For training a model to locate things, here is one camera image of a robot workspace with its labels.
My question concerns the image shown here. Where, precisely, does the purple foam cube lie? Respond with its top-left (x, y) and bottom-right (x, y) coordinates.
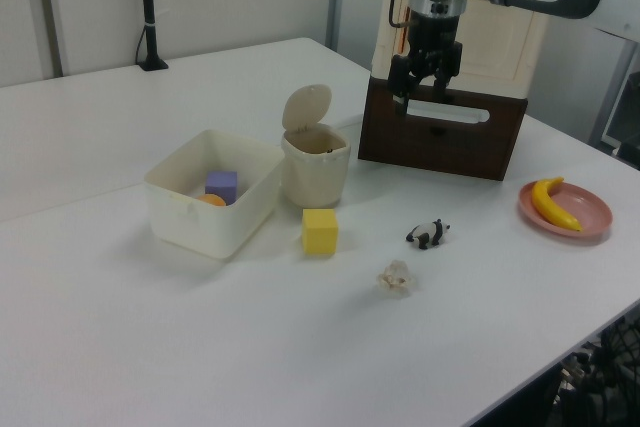
top-left (204, 169), bottom-right (239, 201)

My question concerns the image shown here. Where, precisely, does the small cream trash can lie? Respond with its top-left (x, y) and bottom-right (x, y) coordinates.
top-left (279, 84), bottom-right (352, 210)

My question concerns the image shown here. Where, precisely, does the toy panda figure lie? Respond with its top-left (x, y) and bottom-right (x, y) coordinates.
top-left (405, 218), bottom-right (452, 251)

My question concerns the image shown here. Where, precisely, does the cream square plastic bin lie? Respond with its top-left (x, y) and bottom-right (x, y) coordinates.
top-left (143, 128), bottom-right (286, 262)

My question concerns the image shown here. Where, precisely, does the yellow banana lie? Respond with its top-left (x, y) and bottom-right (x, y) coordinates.
top-left (530, 176), bottom-right (584, 233)

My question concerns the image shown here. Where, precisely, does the pink plate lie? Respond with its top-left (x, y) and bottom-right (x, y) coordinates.
top-left (517, 180), bottom-right (614, 246)

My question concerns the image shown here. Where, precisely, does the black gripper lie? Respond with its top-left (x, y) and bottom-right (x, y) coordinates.
top-left (390, 11), bottom-right (463, 118)

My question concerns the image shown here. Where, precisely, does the dark brown wooden box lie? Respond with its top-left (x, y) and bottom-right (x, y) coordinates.
top-left (357, 77), bottom-right (530, 182)

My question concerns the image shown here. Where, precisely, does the black camera stand pole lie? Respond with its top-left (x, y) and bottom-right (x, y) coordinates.
top-left (135, 0), bottom-right (169, 72)

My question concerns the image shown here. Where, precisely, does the crumpled paper ball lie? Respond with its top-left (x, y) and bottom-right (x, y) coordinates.
top-left (375, 259), bottom-right (418, 299)

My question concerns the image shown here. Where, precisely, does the cream plastic drawer cabinet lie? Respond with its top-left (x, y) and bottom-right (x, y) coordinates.
top-left (370, 0), bottom-right (548, 100)

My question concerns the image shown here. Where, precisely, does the yellow foam cube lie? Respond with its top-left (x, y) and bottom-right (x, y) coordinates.
top-left (301, 208), bottom-right (340, 255)

